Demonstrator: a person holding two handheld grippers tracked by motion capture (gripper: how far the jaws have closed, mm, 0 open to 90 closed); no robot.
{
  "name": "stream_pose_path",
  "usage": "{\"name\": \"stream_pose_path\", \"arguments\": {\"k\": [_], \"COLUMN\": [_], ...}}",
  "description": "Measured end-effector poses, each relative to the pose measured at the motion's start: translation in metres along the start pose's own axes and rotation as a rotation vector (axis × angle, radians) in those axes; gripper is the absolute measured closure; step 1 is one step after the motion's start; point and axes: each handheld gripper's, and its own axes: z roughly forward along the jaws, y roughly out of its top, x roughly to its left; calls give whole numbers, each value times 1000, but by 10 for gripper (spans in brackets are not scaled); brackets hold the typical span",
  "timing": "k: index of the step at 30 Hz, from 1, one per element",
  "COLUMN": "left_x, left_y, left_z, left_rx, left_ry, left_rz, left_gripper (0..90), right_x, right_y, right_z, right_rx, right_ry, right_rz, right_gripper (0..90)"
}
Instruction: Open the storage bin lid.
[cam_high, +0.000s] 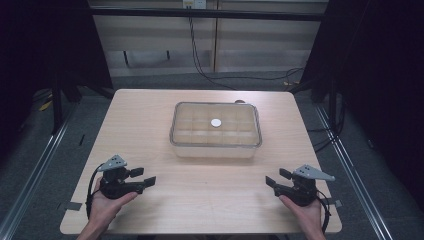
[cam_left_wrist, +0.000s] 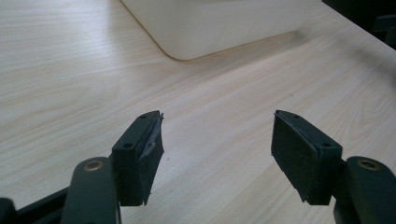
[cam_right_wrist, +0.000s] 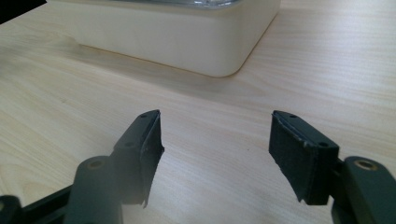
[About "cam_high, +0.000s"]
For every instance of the person's right hand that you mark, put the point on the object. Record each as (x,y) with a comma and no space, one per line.
(308,216)

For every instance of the dark curtain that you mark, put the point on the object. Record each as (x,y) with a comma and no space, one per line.
(43,43)
(383,83)

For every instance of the clear container lid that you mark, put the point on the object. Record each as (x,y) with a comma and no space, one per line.
(200,126)

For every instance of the small brown round object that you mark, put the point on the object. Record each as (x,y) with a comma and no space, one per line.
(239,101)

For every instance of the metal floor rail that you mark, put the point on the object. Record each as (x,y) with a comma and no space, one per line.
(36,170)
(353,173)

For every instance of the white wall outlet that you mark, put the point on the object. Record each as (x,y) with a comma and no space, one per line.
(194,3)

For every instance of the black stand post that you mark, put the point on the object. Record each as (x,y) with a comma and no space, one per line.
(57,106)

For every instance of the yellow tape strip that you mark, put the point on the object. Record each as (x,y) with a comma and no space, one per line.
(45,105)

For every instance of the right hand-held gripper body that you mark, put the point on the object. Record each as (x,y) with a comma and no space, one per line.
(300,191)

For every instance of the grey tape piece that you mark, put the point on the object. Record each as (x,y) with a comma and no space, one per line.
(73,206)
(336,202)

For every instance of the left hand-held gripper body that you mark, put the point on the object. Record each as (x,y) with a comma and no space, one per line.
(115,186)

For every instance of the small black tape strip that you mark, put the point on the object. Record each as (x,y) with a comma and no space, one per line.
(81,140)

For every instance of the black metal frame bar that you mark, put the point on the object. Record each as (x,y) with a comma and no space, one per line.
(206,14)

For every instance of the clear plastic container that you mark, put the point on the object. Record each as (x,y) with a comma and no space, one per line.
(213,151)

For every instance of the person's left hand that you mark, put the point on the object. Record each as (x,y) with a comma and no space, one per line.
(105,210)

